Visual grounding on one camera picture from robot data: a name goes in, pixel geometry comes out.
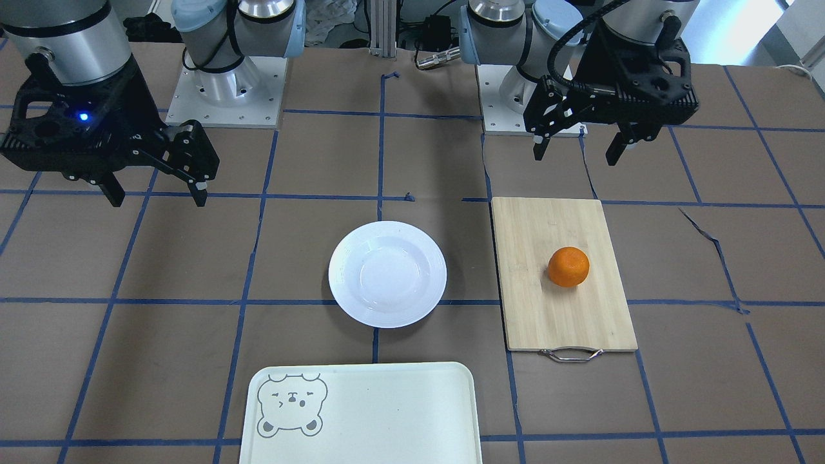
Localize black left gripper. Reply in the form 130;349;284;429
523;19;699;166

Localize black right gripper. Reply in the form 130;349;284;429
2;53;219;208

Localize orange fruit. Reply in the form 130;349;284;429
547;247;590;287

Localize white round plate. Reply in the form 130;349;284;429
328;220;447;329

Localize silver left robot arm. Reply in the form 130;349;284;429
459;1;699;166

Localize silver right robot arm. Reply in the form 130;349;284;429
2;1;306;208

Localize cream bear tray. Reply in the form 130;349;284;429
239;362;483;463

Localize bamboo cutting board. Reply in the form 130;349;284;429
491;197;637;360

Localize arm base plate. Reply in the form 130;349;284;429
165;57;289;129
476;63;587;137

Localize aluminium frame post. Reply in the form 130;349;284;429
368;0;398;59

